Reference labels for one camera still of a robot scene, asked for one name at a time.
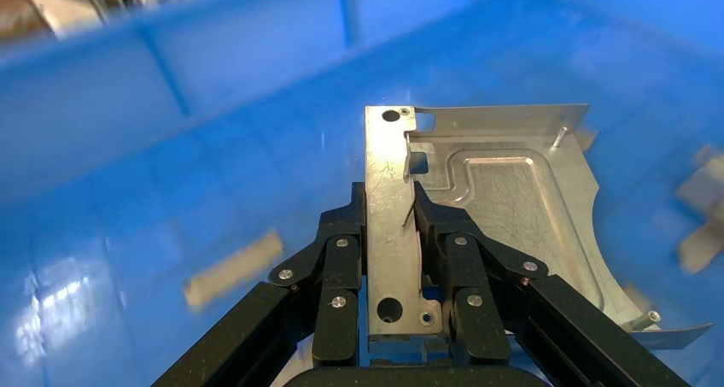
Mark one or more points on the large blue plastic bin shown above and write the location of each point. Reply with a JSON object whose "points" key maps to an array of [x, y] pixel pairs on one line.
{"points": [[169, 147]]}

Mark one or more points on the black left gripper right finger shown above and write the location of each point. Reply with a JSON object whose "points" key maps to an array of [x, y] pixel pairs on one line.
{"points": [[469, 271]]}

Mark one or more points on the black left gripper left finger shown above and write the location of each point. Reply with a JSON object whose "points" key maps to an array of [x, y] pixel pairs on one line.
{"points": [[339, 271]]}

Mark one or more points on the stamped sheet metal plate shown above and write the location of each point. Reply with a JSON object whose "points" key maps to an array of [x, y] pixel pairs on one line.
{"points": [[509, 203]]}

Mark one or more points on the flat metal piece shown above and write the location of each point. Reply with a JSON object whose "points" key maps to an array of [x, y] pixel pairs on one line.
{"points": [[704, 183], [701, 243], [235, 268]]}

